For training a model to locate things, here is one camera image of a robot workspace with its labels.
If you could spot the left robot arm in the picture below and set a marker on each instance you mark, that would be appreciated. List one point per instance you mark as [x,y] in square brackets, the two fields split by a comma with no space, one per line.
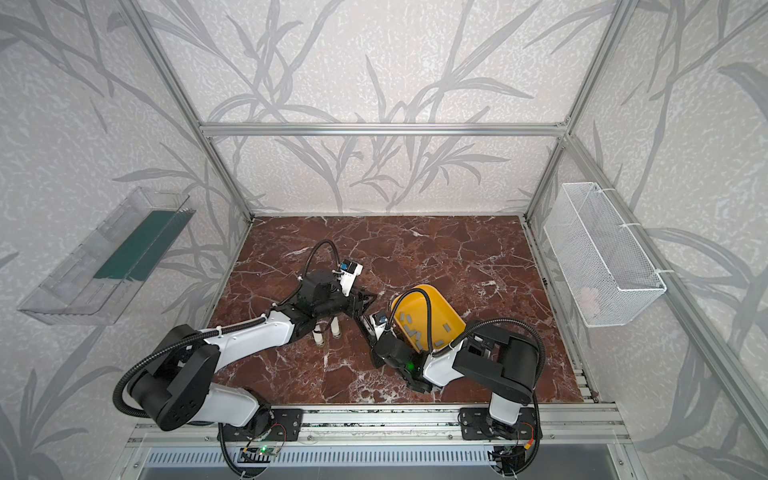
[174,384]

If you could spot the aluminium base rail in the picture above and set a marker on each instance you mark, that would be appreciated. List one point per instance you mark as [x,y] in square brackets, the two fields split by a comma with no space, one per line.
[419,435]

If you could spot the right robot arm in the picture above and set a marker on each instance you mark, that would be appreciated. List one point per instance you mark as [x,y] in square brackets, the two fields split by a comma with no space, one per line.
[504,355]

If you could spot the clear plastic wall shelf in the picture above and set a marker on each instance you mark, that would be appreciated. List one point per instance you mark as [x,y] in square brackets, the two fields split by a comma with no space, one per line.
[98,280]

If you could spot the white wire basket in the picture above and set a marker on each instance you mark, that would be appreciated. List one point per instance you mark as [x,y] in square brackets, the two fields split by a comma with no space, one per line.
[607,271]

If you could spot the green circuit board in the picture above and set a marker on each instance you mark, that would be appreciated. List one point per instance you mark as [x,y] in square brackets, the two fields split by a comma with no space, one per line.
[258,454]

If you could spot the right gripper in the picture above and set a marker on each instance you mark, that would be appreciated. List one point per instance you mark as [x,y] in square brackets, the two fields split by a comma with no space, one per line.
[377,335]

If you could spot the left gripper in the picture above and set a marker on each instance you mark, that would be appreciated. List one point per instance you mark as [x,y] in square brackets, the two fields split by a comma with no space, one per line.
[350,303]

